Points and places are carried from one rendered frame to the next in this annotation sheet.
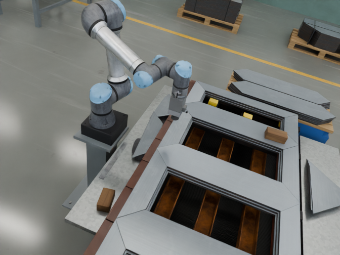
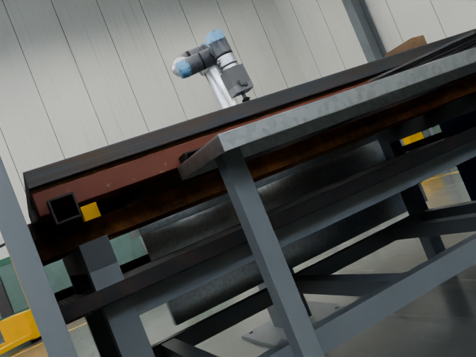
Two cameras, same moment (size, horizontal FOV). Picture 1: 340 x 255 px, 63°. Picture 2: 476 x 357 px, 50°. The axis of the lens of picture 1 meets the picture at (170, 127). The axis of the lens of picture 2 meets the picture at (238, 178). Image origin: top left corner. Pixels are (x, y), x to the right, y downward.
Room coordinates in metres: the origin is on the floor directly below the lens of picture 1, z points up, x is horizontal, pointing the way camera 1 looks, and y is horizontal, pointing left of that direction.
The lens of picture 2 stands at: (-0.14, -1.57, 0.64)
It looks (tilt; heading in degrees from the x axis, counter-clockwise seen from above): 2 degrees up; 55
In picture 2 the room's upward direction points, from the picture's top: 22 degrees counter-clockwise
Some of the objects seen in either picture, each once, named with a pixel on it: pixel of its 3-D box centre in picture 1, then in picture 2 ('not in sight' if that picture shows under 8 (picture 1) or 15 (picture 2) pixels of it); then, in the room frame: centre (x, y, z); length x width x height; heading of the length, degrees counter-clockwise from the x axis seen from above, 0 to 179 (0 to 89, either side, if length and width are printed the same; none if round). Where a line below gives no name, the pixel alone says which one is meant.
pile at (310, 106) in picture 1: (280, 95); not in sight; (1.90, -0.76, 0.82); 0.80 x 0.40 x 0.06; 79
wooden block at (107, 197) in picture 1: (105, 200); not in sight; (0.74, 0.22, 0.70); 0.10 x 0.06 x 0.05; 0
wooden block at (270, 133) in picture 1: (275, 135); (406, 52); (1.32, -0.62, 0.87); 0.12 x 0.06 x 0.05; 84
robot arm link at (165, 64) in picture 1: (162, 67); (214, 55); (1.15, 0.10, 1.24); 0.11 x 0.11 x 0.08; 61
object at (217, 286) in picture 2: not in sight; (299, 216); (1.22, 0.07, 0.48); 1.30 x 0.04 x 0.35; 169
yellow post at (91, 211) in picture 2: not in sight; (90, 212); (0.39, 0.01, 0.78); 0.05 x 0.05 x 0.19; 79
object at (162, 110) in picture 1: (167, 108); not in sight; (1.58, 0.05, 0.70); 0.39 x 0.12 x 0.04; 169
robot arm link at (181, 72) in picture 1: (181, 74); (218, 44); (1.12, 0.00, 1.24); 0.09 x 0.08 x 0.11; 61
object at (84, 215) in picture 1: (143, 140); (274, 178); (1.24, 0.14, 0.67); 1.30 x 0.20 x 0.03; 169
